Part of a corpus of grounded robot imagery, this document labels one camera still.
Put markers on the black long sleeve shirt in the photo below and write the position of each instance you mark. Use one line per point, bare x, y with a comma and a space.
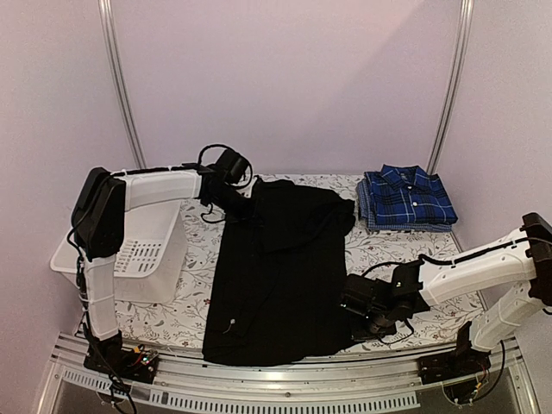
279, 276

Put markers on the blue checked folded shirt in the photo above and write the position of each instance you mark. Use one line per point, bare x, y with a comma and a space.
366, 213

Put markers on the blue plaid folded shirt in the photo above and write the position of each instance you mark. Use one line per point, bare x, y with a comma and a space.
408, 195

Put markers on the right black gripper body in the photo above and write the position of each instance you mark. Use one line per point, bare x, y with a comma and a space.
372, 328

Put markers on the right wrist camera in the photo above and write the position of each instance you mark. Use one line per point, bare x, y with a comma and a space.
363, 296

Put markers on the aluminium frame post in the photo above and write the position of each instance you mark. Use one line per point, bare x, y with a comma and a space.
454, 82
122, 95

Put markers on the left aluminium frame post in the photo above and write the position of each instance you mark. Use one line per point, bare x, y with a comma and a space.
122, 95

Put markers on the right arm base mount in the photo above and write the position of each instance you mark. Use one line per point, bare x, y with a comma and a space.
463, 360

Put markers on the floral patterned table cloth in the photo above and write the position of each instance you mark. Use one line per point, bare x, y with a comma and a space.
180, 322

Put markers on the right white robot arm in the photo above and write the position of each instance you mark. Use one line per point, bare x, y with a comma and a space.
522, 259

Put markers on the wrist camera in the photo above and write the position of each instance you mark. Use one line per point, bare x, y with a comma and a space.
363, 296
235, 169

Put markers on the right aluminium frame post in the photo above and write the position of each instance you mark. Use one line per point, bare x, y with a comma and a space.
454, 82

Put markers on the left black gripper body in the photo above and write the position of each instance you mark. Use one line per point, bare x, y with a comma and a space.
242, 212

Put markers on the aluminium front rail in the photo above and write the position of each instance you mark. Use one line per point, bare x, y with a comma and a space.
380, 382

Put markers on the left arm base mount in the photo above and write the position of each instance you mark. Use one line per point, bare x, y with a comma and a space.
138, 365

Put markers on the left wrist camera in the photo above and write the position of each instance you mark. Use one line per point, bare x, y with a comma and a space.
235, 169

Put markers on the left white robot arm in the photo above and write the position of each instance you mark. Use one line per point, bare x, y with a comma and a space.
98, 219

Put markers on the white plastic basket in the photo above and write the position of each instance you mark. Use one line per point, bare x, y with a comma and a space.
153, 252

